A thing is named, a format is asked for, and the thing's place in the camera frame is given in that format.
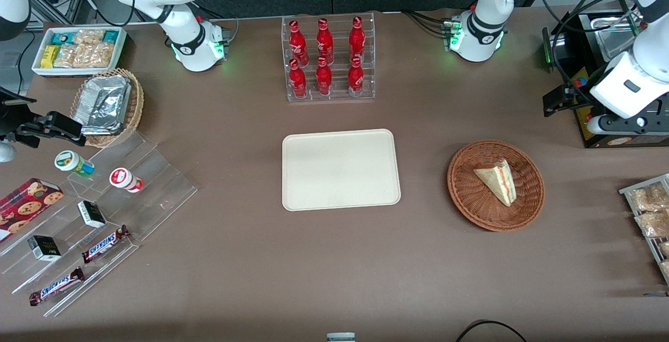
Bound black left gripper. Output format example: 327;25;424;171
543;84;594;118

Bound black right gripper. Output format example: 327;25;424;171
0;87;86;149

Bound triangular sandwich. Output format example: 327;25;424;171
473;158;517;208

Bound light tan wicker basket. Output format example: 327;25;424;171
70;68;145;148

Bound round brown wicker basket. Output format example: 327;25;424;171
447;140;546;233

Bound tray of packaged crackers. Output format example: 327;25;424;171
619;173;669;286

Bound beige plastic tray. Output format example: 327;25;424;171
282;129;402;212

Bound green lid yogurt cup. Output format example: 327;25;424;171
54;150;96;178

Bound black box appliance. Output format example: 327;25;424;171
541;9;669;150

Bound stacked aluminium foil trays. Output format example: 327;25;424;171
72;75;132;136

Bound white rectangular snack bin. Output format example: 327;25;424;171
31;25;128;78

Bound red lid yogurt cup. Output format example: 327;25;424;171
109;167;144;193

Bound clear rice cracker bag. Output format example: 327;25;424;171
73;29;106;46
53;45;77;69
73;42;115;69

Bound stainless steel pan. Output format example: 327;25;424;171
579;11;642;62

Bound yellow snack packet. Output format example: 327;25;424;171
40;44;61;70

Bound small black white box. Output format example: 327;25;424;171
27;235;62;263
77;200;107;229

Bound red plaid cookie box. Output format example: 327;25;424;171
0;177;65;244

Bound clear acrylic stepped display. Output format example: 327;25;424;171
0;130;199;318

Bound brown Snickers bar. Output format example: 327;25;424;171
82;225;131;265
29;267;86;307

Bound red cola bottle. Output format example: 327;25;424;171
289;20;308;66
289;59;308;99
316;18;335;65
315;56;333;96
347;56;365;98
349;16;366;63

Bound clear acrylic bottle rack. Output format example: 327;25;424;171
281;12;376;104

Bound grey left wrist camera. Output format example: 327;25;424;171
586;114;669;135

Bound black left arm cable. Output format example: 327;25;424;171
537;0;644;87

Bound black left base cables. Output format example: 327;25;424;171
401;9;453;38

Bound black base cables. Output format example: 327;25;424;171
194;1;240;45
401;9;453;38

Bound black right base cables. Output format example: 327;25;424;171
194;1;240;45

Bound black table cable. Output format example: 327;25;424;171
454;320;529;342

